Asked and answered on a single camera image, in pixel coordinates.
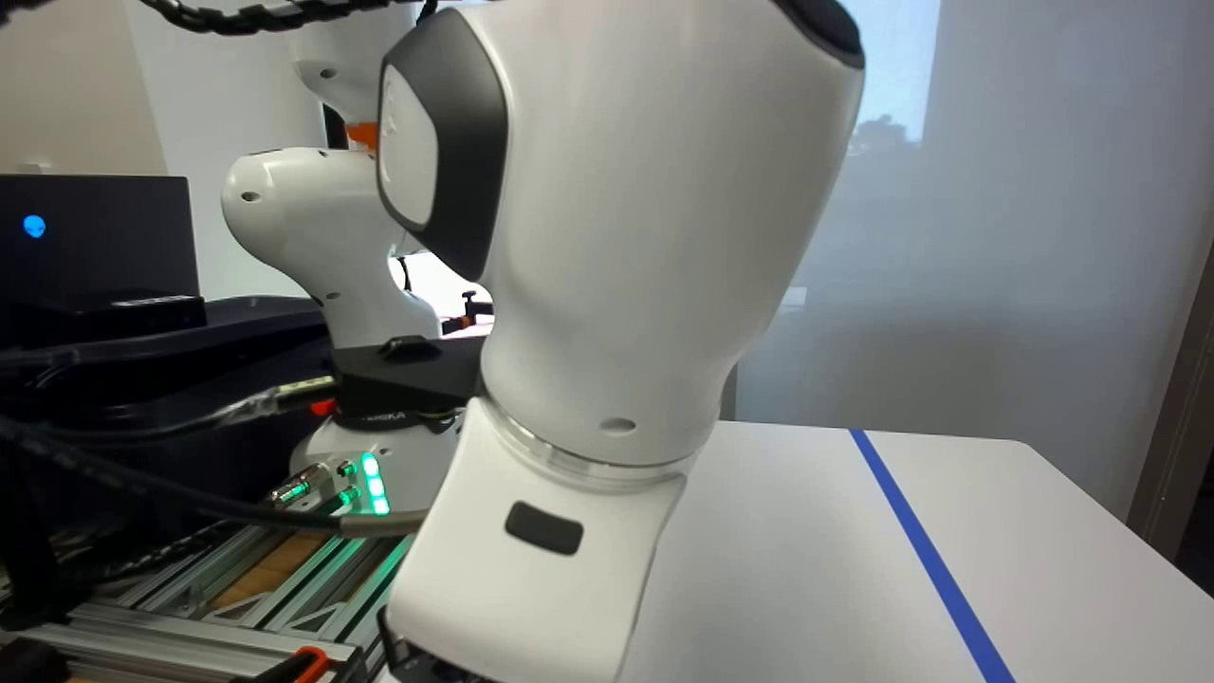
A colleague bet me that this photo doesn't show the robot base with green lights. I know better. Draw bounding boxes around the robot base with green lights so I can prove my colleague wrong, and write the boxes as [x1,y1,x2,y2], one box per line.
[273,338,485,531]

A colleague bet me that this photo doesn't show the blue tape strip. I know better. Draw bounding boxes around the blue tape strip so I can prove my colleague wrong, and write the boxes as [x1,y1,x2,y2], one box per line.
[847,426,1019,683]

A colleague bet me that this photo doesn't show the orange and black clamp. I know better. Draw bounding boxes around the orange and black clamp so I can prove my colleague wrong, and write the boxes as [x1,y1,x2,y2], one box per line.
[256,640,336,683]

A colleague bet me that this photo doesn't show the black monitor with blue light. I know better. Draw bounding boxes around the black monitor with blue light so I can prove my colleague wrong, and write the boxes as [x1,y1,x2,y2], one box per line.
[0,171,207,333]

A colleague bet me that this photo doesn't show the silver braided cable connector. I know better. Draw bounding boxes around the silver braided cable connector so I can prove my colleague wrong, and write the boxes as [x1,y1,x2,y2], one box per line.
[184,373,341,436]

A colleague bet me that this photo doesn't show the aluminium extrusion rail frame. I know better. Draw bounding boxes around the aluminium extrusion rail frame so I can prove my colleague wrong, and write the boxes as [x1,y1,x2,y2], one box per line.
[68,512,412,660]

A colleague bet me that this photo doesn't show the black cables bundle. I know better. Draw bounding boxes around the black cables bundle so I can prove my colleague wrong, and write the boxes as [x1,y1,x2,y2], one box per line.
[0,292,341,448]

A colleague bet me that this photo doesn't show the black cable drag chain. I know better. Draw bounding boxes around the black cable drag chain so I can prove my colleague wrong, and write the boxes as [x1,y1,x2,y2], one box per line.
[139,0,430,39]

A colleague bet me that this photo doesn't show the thick black cable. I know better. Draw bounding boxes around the thick black cable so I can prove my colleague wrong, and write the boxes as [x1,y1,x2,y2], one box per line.
[0,412,353,531]

